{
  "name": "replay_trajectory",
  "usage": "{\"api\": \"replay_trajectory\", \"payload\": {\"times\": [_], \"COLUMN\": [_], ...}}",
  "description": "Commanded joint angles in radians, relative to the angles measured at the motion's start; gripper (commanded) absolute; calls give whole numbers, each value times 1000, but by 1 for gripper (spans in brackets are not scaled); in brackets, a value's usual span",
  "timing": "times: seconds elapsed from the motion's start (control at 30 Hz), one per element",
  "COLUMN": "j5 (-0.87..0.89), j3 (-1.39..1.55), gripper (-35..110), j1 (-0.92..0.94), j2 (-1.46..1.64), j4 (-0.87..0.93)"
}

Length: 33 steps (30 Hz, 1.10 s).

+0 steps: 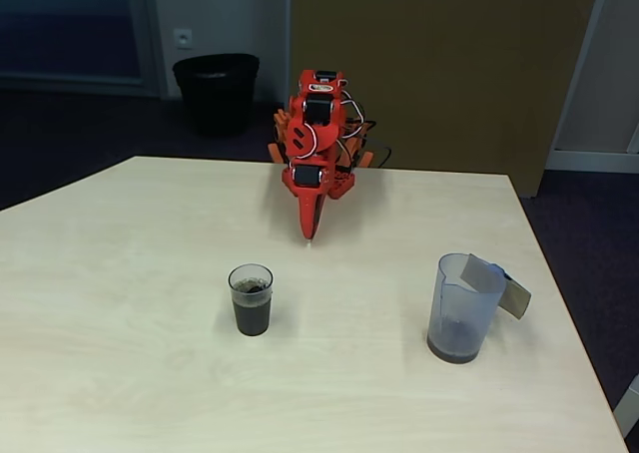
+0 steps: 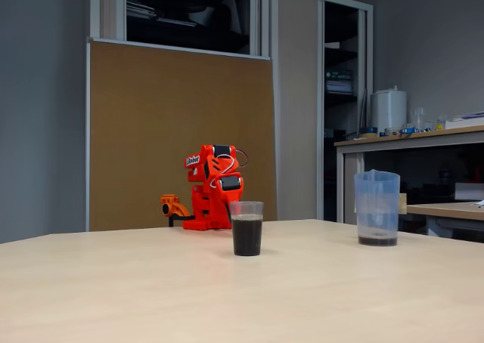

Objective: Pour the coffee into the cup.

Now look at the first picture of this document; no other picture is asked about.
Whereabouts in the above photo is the clear pitcher with cardboard handle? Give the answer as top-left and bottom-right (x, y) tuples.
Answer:
(426, 251), (533, 365)

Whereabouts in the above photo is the clear plastic cup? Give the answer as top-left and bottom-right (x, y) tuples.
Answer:
(228, 263), (275, 338)

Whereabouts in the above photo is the black trash bin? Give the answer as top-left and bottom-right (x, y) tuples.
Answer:
(172, 53), (261, 139)

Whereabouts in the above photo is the brown pin board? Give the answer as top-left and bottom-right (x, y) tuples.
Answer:
(289, 0), (603, 198)

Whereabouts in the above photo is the grey furniture corner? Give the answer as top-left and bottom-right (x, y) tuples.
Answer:
(612, 372), (639, 439)

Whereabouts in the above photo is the orange table clamp with ring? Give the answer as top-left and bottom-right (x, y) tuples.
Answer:
(267, 109), (304, 168)

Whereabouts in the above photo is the black cable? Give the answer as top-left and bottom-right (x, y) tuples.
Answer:
(348, 118), (393, 170)

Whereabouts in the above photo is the grey window frame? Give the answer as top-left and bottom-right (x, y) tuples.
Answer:
(0, 0), (166, 98)

